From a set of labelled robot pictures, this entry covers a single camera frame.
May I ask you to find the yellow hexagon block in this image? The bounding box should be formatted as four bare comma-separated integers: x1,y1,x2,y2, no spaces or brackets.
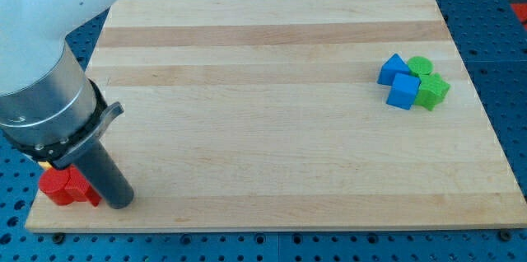
38,161,53,171

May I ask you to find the red cylinder block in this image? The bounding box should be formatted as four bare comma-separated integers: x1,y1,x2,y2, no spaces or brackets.
38,168,74,206

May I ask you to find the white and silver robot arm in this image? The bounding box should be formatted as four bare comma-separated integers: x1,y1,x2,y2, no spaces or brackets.
1,0,134,209

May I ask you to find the blue cube block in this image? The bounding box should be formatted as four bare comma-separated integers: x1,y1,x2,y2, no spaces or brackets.
386,73,421,110

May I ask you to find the wooden board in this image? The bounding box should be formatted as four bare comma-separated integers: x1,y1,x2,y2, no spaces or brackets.
26,0,526,233

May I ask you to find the blue triangle block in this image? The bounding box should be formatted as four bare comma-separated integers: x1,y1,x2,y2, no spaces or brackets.
377,54,410,86

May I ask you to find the red star block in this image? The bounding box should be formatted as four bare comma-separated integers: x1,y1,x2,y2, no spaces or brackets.
64,166,101,207

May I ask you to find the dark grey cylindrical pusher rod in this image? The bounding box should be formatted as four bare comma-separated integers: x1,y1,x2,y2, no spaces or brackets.
73,141,134,209

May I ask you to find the green cylinder block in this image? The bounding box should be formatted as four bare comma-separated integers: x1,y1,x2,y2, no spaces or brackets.
407,56,434,77

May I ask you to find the green star block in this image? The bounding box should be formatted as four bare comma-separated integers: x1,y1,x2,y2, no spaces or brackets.
414,73,450,111

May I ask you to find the black flange with grey bracket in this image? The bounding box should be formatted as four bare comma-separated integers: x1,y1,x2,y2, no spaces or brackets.
2,82,124,170

